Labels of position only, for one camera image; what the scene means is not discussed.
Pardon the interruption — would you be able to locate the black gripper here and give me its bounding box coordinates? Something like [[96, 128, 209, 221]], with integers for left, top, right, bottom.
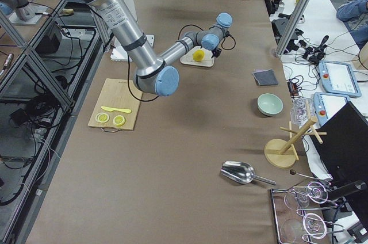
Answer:
[[211, 48, 222, 58]]

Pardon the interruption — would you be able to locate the yellow lemon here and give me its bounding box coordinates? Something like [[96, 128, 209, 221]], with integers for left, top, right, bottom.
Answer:
[[192, 49, 205, 62]]

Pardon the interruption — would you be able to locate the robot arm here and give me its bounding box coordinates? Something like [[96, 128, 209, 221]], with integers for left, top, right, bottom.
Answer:
[[65, 0, 233, 96]]

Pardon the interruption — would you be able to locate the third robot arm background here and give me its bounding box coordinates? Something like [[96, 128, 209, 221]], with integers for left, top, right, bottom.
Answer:
[[1, 0, 40, 25]]

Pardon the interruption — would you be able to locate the white rabbit tray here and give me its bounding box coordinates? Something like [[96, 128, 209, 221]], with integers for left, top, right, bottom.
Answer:
[[180, 50, 214, 67]]

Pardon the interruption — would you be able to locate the grey folded cloth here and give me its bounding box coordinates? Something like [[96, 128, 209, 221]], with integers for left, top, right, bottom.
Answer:
[[252, 69, 278, 86]]

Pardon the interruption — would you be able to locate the mint green bowl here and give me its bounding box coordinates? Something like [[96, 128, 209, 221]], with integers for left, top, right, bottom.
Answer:
[[257, 93, 283, 116]]

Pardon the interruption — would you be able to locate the bamboo cutting board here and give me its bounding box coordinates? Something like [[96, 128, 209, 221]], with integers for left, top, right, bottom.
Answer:
[[88, 78, 143, 132]]

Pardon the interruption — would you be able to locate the lemon slice near knife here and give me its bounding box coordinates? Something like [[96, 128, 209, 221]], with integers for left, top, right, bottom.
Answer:
[[113, 115, 126, 127]]

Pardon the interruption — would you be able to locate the wooden mug tree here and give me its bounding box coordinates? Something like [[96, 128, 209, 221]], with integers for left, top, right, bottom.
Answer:
[[264, 116, 327, 169]]

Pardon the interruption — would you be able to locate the yellow plastic knife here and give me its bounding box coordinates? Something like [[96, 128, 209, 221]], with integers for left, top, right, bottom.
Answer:
[[101, 106, 132, 113]]

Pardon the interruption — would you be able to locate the lower teach pendant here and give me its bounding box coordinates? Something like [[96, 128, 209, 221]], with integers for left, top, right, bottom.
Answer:
[[313, 92, 350, 126]]

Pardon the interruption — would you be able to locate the teach pendant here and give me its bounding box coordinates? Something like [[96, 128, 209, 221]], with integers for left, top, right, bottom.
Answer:
[[318, 60, 362, 98], [313, 92, 350, 126]]

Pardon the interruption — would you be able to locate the metal scoop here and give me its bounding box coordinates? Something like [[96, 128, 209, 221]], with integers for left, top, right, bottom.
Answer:
[[221, 161, 276, 185]]

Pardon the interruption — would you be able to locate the upper teach pendant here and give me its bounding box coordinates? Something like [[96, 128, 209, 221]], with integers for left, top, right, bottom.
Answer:
[[318, 60, 362, 98]]

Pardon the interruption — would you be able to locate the black monitor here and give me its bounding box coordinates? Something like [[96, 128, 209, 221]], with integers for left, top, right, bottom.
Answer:
[[314, 102, 367, 184]]

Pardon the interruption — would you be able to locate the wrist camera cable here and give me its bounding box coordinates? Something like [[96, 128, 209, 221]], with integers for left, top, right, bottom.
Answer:
[[220, 32, 237, 51]]

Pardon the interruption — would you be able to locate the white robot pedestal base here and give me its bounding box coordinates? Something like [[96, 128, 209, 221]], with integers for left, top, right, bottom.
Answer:
[[110, 0, 155, 63]]

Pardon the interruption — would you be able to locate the aluminium frame post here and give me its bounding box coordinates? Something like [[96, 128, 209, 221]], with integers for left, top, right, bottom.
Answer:
[[274, 0, 309, 58]]

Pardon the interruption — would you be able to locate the lemon slice by handle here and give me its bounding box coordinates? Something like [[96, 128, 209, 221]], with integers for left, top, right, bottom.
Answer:
[[95, 112, 110, 124]]

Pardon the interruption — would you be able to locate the wire glass rack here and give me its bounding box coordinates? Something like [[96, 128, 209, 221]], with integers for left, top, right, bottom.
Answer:
[[269, 179, 363, 244]]

